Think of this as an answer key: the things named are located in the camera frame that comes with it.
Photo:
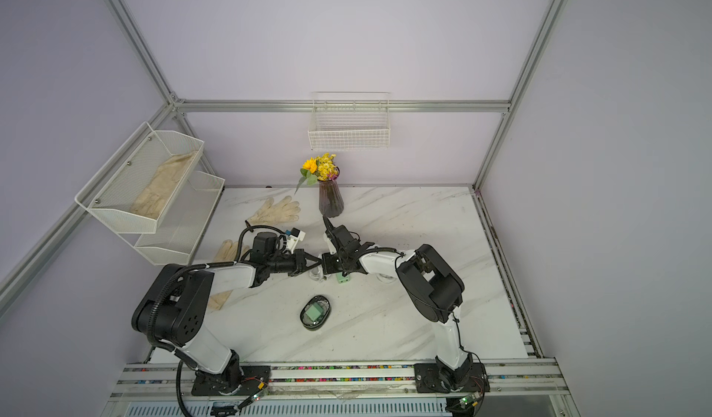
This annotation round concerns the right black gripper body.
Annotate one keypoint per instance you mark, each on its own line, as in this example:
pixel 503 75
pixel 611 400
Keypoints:
pixel 336 262

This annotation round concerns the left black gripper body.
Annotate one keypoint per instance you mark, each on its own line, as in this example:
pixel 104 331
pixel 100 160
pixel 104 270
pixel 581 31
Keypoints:
pixel 291 264

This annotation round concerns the green charger plug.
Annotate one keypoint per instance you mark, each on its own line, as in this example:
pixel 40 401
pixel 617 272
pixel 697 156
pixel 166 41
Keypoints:
pixel 344 278
pixel 314 313

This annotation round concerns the green charger plug front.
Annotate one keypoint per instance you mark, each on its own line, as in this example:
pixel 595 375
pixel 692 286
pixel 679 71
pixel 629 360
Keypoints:
pixel 314 313

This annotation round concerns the clear round case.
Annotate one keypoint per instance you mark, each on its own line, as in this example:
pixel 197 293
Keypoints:
pixel 387 277
pixel 317 274

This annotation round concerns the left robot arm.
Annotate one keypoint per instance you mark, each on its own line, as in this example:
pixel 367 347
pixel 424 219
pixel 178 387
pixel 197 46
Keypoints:
pixel 172 314

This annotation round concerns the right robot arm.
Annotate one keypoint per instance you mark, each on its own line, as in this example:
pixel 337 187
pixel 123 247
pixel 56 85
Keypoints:
pixel 435 290

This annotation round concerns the dark ribbed vase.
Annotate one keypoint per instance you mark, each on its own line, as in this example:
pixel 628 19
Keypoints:
pixel 331 203

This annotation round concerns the white fabric glove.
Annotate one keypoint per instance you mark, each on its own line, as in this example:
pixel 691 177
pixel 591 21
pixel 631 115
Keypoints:
pixel 274 213

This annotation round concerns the beige leather glove table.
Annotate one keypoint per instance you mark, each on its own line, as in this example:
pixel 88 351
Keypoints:
pixel 222 250

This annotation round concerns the yellow flower bouquet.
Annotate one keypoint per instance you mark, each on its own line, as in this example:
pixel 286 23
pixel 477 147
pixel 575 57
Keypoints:
pixel 322 169

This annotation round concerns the lower white mesh basket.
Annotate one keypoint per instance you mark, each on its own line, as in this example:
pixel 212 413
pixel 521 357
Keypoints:
pixel 179 234

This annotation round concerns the white mesh basket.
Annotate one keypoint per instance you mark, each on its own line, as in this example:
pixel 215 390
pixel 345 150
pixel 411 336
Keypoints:
pixel 110 194
pixel 179 234

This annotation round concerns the beige glove in basket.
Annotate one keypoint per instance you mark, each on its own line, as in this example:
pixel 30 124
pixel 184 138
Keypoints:
pixel 154 198

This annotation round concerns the upper white mesh basket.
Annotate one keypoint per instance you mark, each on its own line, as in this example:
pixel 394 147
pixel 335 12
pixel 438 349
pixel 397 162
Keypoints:
pixel 110 194

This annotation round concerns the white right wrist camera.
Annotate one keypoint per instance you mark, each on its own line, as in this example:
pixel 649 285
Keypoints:
pixel 331 248

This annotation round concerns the white wire wall basket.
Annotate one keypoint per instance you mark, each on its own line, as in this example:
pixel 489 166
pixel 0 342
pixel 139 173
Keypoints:
pixel 349 121

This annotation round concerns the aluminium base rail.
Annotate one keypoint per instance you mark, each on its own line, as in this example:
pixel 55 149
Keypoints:
pixel 348 380

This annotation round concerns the aluminium cage frame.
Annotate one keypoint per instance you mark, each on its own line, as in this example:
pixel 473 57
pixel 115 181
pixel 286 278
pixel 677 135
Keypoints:
pixel 21 280

